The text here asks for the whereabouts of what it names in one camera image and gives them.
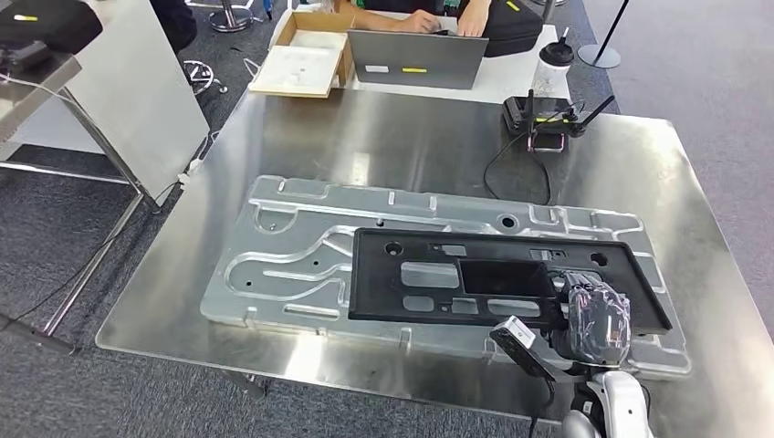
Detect person's left hand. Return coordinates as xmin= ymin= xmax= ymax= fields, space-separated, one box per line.
xmin=456 ymin=13 xmax=492 ymax=38

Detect person's right hand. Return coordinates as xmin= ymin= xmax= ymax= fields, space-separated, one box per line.
xmin=395 ymin=8 xmax=444 ymax=35

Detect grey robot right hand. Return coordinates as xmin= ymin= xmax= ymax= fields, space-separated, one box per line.
xmin=547 ymin=270 xmax=634 ymax=368

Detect black plastic plate bracket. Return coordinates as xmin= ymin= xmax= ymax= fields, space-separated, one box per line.
xmin=347 ymin=226 xmax=675 ymax=338

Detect stainless steel workbench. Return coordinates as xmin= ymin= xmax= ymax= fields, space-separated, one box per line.
xmin=95 ymin=89 xmax=774 ymax=438

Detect grey laptop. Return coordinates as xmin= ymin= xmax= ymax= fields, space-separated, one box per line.
xmin=346 ymin=28 xmax=490 ymax=92

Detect black bag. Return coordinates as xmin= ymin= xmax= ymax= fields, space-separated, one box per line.
xmin=456 ymin=0 xmax=546 ymax=59
xmin=0 ymin=0 xmax=105 ymax=57

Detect white table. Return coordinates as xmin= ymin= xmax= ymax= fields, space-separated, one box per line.
xmin=266 ymin=5 xmax=572 ymax=105

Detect clear bottle with black cap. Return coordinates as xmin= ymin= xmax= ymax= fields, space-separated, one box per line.
xmin=530 ymin=26 xmax=576 ymax=99

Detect black router with antennas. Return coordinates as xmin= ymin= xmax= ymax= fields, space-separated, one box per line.
xmin=500 ymin=88 xmax=617 ymax=155

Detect open cardboard box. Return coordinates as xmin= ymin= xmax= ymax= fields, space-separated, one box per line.
xmin=247 ymin=8 xmax=358 ymax=99

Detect small pink framed device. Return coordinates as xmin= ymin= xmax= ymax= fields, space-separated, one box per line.
xmin=526 ymin=131 xmax=568 ymax=155

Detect chrome chair base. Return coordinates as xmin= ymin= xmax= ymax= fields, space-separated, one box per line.
xmin=182 ymin=58 xmax=230 ymax=96
xmin=207 ymin=0 xmax=256 ymax=34

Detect stamped sheet metal panel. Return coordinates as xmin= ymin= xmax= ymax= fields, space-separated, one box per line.
xmin=199 ymin=173 xmax=695 ymax=381

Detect white plug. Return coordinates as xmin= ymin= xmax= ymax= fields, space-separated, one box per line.
xmin=176 ymin=158 xmax=208 ymax=193

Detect white side panel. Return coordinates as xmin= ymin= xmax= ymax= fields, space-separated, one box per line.
xmin=12 ymin=0 xmax=211 ymax=205

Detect dark grey device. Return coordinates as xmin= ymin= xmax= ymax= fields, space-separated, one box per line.
xmin=0 ymin=40 xmax=53 ymax=75

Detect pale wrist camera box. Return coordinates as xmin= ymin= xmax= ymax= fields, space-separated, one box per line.
xmin=488 ymin=314 xmax=572 ymax=385

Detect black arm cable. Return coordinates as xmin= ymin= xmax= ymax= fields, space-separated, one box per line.
xmin=528 ymin=379 xmax=556 ymax=438

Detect black stanchion post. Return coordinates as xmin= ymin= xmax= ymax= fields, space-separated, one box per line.
xmin=577 ymin=0 xmax=632 ymax=69

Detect black router cable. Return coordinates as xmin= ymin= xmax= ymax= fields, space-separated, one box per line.
xmin=481 ymin=130 xmax=552 ymax=207

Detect steel frame table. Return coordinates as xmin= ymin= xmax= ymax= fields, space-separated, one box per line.
xmin=0 ymin=53 xmax=163 ymax=339

